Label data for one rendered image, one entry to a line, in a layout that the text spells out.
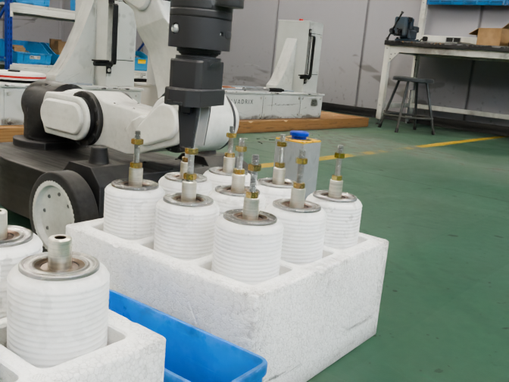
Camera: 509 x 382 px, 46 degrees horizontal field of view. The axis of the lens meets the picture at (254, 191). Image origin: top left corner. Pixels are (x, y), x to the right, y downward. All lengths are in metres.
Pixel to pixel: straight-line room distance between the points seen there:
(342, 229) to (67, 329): 0.54
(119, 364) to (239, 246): 0.26
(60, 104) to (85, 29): 1.74
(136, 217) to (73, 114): 0.69
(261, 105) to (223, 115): 2.80
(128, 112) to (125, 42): 1.90
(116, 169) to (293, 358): 0.66
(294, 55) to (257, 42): 2.80
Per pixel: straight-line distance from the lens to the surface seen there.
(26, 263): 0.62
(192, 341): 0.80
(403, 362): 1.05
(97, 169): 1.33
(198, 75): 0.83
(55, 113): 1.66
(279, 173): 1.07
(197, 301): 0.81
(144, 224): 0.95
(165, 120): 1.32
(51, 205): 1.37
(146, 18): 1.40
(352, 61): 6.68
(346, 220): 0.99
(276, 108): 4.29
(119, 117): 1.52
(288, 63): 4.63
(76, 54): 3.32
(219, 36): 0.84
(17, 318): 0.60
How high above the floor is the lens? 0.46
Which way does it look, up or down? 12 degrees down
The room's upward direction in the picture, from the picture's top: 5 degrees clockwise
